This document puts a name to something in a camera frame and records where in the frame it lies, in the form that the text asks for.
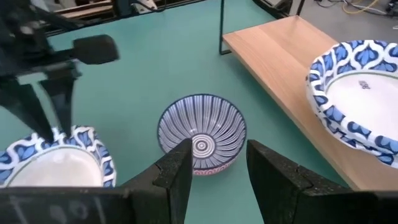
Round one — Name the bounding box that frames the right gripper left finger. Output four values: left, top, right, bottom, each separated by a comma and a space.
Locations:
122, 138, 194, 224

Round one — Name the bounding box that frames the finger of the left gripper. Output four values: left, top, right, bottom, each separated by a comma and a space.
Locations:
39, 75, 76, 138
0, 83, 55, 143

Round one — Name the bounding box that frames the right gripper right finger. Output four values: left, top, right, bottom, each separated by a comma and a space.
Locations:
247, 139, 346, 224

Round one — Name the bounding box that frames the blue-patterned white paper bowl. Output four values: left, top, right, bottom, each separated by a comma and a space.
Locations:
0, 125, 117, 189
315, 114, 398, 169
305, 39, 398, 156

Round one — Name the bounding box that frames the blue striped ceramic bowl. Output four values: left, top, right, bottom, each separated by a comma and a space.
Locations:
157, 93, 248, 177

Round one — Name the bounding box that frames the wooden shelf with black legs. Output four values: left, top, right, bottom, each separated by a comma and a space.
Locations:
218, 0, 398, 191

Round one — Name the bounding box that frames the yellow cable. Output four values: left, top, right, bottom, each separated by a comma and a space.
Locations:
341, 0, 379, 15

